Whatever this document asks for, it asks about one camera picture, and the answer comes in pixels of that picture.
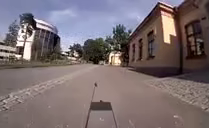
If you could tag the cobblestone pavement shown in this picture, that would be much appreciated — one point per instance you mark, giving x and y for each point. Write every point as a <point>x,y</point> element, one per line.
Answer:
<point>192,90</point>

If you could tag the large green tree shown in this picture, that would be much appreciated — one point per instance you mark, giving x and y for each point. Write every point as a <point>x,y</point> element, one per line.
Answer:
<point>120,35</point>

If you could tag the cobblestone strip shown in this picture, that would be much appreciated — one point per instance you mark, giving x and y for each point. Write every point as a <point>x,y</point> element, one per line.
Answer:
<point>15,96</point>

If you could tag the group of trees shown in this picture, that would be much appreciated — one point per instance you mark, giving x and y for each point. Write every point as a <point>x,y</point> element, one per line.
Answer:
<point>95,50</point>

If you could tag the small yellow building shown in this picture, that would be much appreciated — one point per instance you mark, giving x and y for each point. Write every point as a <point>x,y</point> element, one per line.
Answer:
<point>116,59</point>

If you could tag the round white glass building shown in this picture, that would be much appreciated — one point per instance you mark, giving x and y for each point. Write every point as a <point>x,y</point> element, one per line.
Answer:
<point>45,40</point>

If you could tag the pale low building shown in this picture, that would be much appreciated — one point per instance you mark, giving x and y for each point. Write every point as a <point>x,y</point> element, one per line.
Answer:
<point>7,48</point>

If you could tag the grass strip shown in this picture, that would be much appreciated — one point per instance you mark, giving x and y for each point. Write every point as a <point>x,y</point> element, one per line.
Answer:
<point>25,64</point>

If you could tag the long yellow building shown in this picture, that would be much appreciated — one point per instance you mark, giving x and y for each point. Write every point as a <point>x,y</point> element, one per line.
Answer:
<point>165,43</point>

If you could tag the grey asphalt road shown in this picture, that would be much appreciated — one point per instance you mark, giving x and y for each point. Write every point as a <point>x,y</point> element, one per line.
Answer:
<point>138,103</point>

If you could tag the tall thin tree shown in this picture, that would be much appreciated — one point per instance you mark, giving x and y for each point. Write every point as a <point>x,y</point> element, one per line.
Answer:
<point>27,18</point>

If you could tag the grey asphalt side lane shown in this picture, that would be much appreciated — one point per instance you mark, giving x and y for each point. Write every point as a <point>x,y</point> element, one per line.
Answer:
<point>25,78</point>

